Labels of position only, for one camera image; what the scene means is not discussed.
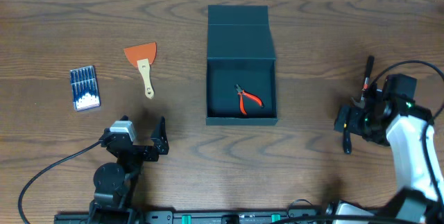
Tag blue precision screwdriver set case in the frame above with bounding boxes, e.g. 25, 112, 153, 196
69, 66, 101, 111

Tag black yellow screwdriver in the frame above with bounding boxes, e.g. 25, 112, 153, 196
343, 123, 352, 155

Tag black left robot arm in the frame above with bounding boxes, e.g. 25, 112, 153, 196
87, 116, 169, 224

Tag orange scraper wooden handle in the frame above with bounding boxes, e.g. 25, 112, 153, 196
123, 42, 157, 99

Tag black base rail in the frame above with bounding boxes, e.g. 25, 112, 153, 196
53, 207, 320, 224

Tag red handled pliers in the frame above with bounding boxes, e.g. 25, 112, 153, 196
234, 83, 265, 117

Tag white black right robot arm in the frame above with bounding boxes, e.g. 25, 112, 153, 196
334, 74, 443, 223

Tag dark green open box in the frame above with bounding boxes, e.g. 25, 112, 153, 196
206, 5, 278, 126

